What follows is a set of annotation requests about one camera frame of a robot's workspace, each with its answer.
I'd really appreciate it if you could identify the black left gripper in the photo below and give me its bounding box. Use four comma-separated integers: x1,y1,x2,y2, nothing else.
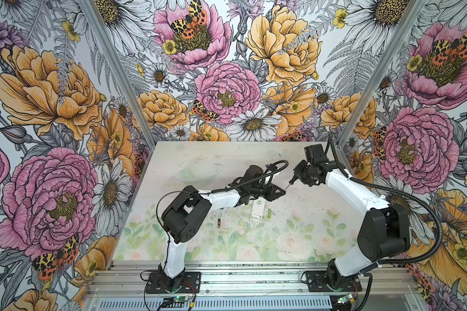
250,179,286,202

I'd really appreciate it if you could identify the white remote control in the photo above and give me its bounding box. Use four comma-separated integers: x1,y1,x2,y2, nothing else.
250,198,266,222

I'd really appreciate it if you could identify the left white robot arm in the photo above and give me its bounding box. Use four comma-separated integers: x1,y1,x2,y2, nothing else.
158,160,289,280

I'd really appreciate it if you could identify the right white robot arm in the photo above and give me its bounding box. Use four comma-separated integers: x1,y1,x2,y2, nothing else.
289,144,411,284

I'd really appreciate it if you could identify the green circuit board left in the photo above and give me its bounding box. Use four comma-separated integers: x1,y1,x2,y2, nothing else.
163,296,195,306

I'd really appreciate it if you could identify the green circuit board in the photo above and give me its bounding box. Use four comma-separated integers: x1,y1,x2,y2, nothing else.
163,296,195,306
336,294,355,304

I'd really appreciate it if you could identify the green circuit board right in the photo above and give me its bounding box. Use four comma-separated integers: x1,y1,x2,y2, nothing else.
336,294,355,304

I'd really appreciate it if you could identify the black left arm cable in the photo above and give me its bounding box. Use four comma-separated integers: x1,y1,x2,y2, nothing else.
155,159,290,234

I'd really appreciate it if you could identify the aluminium front rail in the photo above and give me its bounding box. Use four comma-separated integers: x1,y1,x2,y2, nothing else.
88,260,417,298

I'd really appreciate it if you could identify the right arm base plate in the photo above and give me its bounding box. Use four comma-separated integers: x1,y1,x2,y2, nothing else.
300,270,363,292

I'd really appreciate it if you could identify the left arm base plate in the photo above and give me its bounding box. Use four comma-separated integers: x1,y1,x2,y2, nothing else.
145,271,202,294

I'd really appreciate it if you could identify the black corrugated right cable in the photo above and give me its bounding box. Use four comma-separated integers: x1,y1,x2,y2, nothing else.
326,133,444,267

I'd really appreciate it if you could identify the aluminium corner post right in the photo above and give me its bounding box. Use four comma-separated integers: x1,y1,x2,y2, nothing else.
336,0,427,147

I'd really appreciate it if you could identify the aluminium corner post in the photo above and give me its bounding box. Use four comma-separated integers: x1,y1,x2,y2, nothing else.
80,1,158,153
336,0,427,147

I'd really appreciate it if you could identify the aluminium corner post left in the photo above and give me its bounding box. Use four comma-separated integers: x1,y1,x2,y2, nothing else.
80,1,158,153

